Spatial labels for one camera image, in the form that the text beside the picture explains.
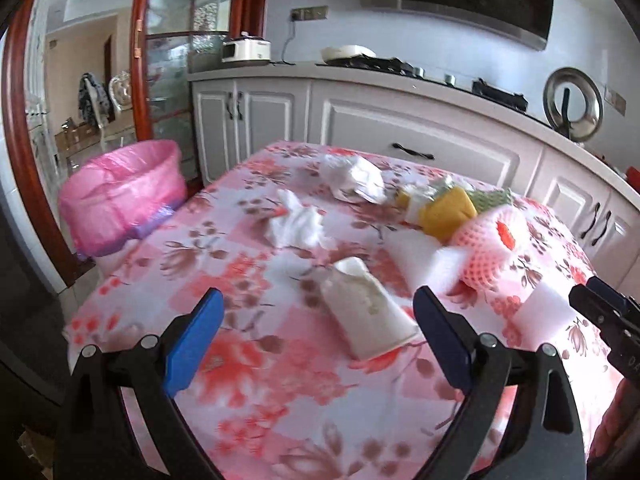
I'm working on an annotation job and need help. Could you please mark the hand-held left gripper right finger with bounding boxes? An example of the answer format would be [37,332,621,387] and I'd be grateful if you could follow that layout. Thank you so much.
[414,285,588,480]

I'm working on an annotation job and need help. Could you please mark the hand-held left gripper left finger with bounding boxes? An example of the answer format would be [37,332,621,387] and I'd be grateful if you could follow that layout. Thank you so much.
[52,287,226,480]

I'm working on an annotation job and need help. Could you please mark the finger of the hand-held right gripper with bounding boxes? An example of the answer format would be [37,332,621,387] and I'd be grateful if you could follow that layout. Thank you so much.
[586,276,640,322]
[569,285,632,349]

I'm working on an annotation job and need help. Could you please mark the white foam block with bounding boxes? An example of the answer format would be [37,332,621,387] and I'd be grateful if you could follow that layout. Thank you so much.
[392,234,467,297]
[515,284,581,347]

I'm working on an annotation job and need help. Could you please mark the white paper cup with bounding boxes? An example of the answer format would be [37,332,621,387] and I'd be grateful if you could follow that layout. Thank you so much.
[319,256,422,362]

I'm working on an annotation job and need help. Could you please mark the pink foam fruit net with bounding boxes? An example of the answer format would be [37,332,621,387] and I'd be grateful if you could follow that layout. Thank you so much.
[451,207,529,291]

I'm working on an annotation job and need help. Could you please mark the green foam net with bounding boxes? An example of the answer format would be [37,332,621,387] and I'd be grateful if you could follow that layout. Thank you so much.
[469,187,514,212]

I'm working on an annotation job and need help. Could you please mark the white tissue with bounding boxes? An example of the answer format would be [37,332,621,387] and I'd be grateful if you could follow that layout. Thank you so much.
[264,189,332,249]

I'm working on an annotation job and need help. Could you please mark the bin with pink bag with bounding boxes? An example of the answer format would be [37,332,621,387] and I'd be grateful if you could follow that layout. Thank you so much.
[57,140,188,261]

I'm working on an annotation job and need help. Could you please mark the person's right hand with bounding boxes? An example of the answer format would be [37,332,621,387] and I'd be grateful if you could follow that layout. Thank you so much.
[591,377,640,461]

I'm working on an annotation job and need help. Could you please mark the pink floral tablecloth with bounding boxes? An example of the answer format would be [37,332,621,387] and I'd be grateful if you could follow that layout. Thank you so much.
[65,140,621,480]

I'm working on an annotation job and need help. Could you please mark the yellow sponge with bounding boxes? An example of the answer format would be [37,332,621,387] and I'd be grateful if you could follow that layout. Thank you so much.
[419,187,477,242]

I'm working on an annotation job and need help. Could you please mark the small white packet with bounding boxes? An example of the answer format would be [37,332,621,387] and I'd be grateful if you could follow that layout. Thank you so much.
[405,181,443,224]

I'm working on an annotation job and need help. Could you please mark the crumpled white wrapper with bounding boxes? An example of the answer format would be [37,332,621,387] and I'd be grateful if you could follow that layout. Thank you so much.
[319,152,389,206]

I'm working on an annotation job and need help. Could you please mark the steel pot lid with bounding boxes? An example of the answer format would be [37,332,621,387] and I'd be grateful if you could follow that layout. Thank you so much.
[544,66,604,143]

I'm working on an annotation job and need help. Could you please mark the white kitchen cabinet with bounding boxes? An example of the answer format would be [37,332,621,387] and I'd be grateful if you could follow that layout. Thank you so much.
[189,62,640,281]

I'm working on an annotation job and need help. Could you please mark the cardboard boxes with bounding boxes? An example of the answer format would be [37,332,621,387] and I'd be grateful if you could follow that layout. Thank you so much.
[55,117,99,152]

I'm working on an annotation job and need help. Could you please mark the white ornate chair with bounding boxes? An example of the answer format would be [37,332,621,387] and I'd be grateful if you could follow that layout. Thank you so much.
[99,71,134,137]

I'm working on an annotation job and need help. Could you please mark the red framed glass door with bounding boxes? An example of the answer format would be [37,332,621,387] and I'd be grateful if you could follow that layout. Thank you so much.
[129,0,269,186]

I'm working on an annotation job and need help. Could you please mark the hanging dark clothing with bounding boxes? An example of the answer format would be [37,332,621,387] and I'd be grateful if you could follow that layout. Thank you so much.
[77,72,112,126]

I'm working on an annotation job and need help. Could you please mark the black gas stove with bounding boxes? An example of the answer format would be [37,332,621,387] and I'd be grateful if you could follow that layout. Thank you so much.
[316,55,531,111]

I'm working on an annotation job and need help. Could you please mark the white rice cooker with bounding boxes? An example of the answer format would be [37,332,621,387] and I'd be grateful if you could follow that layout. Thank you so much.
[221,34,273,64]

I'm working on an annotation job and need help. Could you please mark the small wall outlet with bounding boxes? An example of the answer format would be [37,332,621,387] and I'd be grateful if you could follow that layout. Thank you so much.
[605,87,627,116]

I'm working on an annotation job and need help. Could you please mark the black drawer handle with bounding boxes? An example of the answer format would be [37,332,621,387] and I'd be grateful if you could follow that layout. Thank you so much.
[392,143,435,159]

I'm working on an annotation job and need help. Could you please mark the black power cable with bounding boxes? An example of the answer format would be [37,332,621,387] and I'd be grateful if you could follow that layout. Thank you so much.
[271,16,302,67]

